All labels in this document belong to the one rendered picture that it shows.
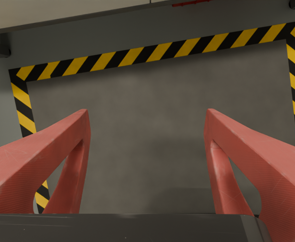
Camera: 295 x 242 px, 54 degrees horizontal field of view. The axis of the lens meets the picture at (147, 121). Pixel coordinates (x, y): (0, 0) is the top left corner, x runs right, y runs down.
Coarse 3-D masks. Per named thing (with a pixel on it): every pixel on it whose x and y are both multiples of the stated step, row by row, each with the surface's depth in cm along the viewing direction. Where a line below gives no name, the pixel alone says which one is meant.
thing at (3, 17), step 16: (0, 0) 56; (16, 0) 57; (32, 0) 59; (48, 0) 60; (64, 0) 62; (80, 0) 63; (96, 0) 65; (112, 0) 67; (128, 0) 69; (144, 0) 71; (0, 16) 65; (16, 16) 67; (32, 16) 69; (48, 16) 71; (64, 16) 73
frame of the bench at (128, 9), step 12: (168, 0) 74; (180, 0) 76; (192, 0) 77; (96, 12) 74; (108, 12) 76; (120, 12) 78; (24, 24) 75; (36, 24) 76; (48, 24) 78; (0, 48) 107
